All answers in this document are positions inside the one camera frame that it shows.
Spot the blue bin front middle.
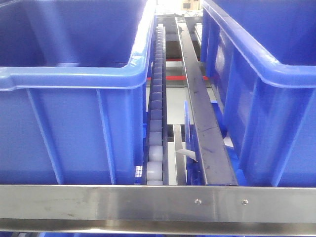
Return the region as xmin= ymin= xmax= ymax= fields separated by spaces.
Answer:
xmin=201 ymin=0 xmax=316 ymax=187

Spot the blue bin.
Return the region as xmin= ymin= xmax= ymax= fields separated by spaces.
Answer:
xmin=182 ymin=100 xmax=248 ymax=186
xmin=0 ymin=0 xmax=155 ymax=184
xmin=201 ymin=0 xmax=316 ymax=187

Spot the blue bin front left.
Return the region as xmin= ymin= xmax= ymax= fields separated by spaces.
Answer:
xmin=0 ymin=0 xmax=155 ymax=184

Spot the white roller conveyor track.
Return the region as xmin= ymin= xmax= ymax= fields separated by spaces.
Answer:
xmin=142 ymin=23 xmax=169 ymax=186

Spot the steel rack right wheeled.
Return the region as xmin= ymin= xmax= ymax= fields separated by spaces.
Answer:
xmin=0 ymin=185 xmax=316 ymax=236

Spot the steel guide rail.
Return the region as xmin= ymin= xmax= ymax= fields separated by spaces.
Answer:
xmin=175 ymin=17 xmax=238 ymax=186

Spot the blue lower bin right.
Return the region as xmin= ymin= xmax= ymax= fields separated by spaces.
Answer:
xmin=182 ymin=100 xmax=248 ymax=186

